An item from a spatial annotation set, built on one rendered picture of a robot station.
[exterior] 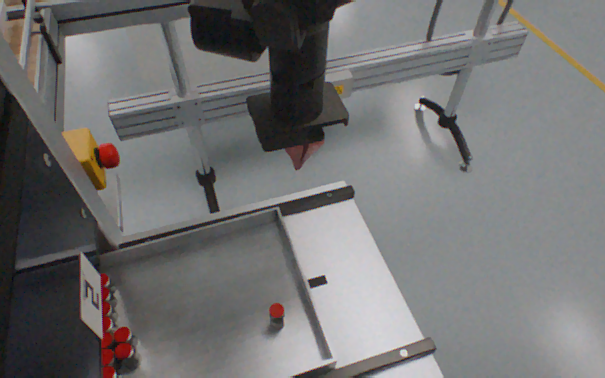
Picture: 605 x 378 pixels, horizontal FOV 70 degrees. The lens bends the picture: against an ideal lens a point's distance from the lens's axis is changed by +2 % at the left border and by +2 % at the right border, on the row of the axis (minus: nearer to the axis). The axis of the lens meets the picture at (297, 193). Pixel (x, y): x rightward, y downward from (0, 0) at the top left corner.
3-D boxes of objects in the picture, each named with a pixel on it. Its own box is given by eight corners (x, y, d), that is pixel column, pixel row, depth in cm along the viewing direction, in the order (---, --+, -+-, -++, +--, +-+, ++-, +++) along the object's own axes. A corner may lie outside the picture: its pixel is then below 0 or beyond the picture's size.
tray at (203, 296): (71, 463, 51) (58, 459, 48) (69, 276, 66) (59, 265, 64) (335, 368, 58) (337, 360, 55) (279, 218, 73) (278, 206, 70)
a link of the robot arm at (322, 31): (319, 29, 35) (338, -4, 39) (243, 14, 37) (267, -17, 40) (315, 95, 41) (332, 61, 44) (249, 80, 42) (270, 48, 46)
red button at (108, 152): (97, 177, 66) (87, 159, 63) (97, 159, 69) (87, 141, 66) (123, 171, 67) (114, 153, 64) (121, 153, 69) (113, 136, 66)
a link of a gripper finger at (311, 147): (254, 155, 56) (248, 99, 48) (305, 144, 57) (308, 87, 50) (267, 194, 52) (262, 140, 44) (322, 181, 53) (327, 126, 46)
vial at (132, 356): (126, 372, 57) (114, 361, 54) (125, 356, 59) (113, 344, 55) (143, 366, 58) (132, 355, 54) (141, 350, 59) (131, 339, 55)
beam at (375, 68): (120, 141, 148) (108, 115, 138) (119, 126, 152) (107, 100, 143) (516, 57, 178) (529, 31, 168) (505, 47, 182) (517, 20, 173)
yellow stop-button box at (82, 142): (58, 201, 66) (35, 170, 60) (59, 167, 70) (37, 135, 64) (109, 189, 67) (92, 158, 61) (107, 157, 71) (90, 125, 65)
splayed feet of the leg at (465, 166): (460, 175, 195) (470, 153, 184) (410, 106, 224) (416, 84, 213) (476, 171, 196) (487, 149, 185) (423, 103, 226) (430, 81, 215)
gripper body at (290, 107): (246, 109, 49) (240, 53, 43) (329, 93, 51) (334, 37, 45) (260, 148, 45) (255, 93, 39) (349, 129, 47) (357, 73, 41)
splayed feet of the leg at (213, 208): (211, 240, 173) (206, 221, 162) (192, 155, 203) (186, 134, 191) (231, 235, 175) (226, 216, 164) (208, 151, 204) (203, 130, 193)
